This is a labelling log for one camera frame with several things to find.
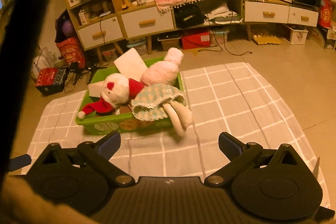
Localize long tv cabinet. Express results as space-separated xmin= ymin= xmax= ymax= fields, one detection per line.
xmin=120 ymin=0 xmax=318 ymax=50

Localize egg carton tray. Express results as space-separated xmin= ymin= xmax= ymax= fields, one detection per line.
xmin=252 ymin=31 xmax=281 ymax=46

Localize red box under cabinet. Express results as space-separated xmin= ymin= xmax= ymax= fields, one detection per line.
xmin=181 ymin=29 xmax=211 ymax=50

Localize green plastic bin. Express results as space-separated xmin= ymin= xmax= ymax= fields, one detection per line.
xmin=75 ymin=57 xmax=184 ymax=135

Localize black bag in cabinet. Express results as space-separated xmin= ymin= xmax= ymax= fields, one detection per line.
xmin=174 ymin=4 xmax=205 ymax=29

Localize santa plush toy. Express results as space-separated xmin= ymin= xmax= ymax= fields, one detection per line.
xmin=77 ymin=73 xmax=145 ymax=120

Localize black tripod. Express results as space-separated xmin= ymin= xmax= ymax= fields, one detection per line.
xmin=66 ymin=61 xmax=106 ymax=86

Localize white sponge block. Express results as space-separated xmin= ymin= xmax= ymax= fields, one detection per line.
xmin=114 ymin=48 xmax=147 ymax=81

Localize red black box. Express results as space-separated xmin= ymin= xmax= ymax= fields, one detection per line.
xmin=35 ymin=68 xmax=68 ymax=96

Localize pink plush rabbit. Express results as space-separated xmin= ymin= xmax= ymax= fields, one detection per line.
xmin=140 ymin=47 xmax=184 ymax=86

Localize orange snack bag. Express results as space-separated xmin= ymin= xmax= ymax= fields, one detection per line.
xmin=56 ymin=37 xmax=85 ymax=68

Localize grey checkered blanket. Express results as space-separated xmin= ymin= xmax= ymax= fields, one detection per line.
xmin=20 ymin=62 xmax=332 ymax=210

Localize wooden shelf cabinet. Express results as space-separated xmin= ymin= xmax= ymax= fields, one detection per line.
xmin=64 ymin=0 xmax=125 ymax=53

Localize checkered dress rabbit doll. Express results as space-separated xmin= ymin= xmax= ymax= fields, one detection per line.
xmin=131 ymin=83 xmax=193 ymax=136

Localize pink stained sponge block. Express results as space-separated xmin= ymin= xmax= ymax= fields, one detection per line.
xmin=88 ymin=81 xmax=104 ymax=98

